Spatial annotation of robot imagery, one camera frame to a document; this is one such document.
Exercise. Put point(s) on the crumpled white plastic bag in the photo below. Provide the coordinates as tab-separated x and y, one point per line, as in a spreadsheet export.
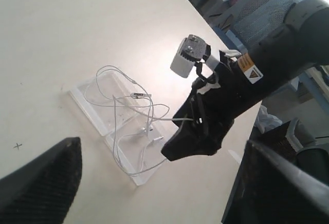
265	121

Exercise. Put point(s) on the white wired earphones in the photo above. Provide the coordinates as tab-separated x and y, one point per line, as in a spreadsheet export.
134	127

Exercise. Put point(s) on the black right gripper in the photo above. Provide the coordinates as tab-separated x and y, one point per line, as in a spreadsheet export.
223	90

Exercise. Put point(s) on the grey mesh office chair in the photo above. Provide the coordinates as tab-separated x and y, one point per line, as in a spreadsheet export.
253	20

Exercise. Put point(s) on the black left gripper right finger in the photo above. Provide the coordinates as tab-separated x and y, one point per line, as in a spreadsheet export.
271	189

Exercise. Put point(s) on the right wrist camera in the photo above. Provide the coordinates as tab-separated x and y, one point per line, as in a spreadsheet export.
192	49

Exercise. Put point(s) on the clear plastic open case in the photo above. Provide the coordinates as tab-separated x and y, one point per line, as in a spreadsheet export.
100	121

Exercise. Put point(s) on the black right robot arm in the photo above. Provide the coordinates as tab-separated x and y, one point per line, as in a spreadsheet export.
299	43

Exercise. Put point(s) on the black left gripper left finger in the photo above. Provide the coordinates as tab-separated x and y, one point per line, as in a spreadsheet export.
43	190

